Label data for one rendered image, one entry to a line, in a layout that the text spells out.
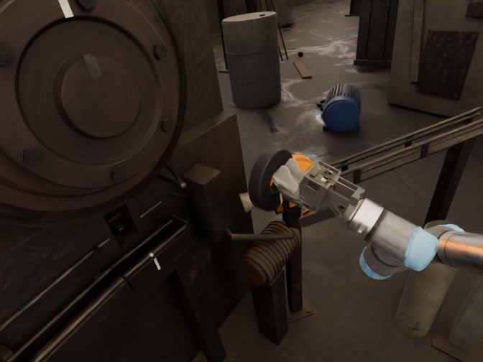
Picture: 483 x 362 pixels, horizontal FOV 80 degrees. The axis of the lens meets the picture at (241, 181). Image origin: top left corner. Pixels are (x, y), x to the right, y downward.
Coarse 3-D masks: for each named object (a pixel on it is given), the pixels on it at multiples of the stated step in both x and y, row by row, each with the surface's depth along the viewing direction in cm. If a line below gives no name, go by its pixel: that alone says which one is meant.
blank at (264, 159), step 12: (264, 156) 65; (276, 156) 65; (288, 156) 70; (252, 168) 65; (264, 168) 63; (276, 168) 67; (252, 180) 64; (264, 180) 64; (252, 192) 65; (264, 192) 66; (276, 192) 71; (264, 204) 67; (276, 204) 72
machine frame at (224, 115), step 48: (192, 0) 77; (192, 48) 81; (192, 96) 86; (192, 144) 84; (240, 144) 101; (144, 192) 75; (240, 192) 110; (0, 240) 57; (48, 240) 60; (96, 240) 68; (0, 288) 55; (96, 288) 72; (240, 288) 131; (0, 336) 58; (48, 336) 66; (144, 336) 91; (192, 336) 112
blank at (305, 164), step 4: (296, 156) 86; (300, 156) 86; (304, 156) 87; (300, 160) 85; (304, 160) 85; (308, 160) 86; (300, 164) 86; (304, 164) 86; (308, 164) 87; (312, 164) 87; (300, 168) 86; (304, 168) 87; (308, 168) 87
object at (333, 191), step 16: (320, 160) 63; (304, 176) 59; (320, 176) 59; (336, 176) 60; (304, 192) 62; (320, 192) 58; (336, 192) 58; (352, 192) 57; (320, 208) 62; (336, 208) 60; (352, 208) 57
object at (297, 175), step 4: (288, 160) 66; (292, 160) 66; (296, 160) 65; (288, 164) 67; (292, 164) 66; (296, 164) 65; (288, 168) 67; (292, 168) 67; (296, 168) 66; (292, 172) 67; (296, 172) 66; (300, 172) 66; (304, 172) 66; (292, 176) 67; (296, 176) 67; (300, 176) 66; (296, 180) 67; (300, 180) 67
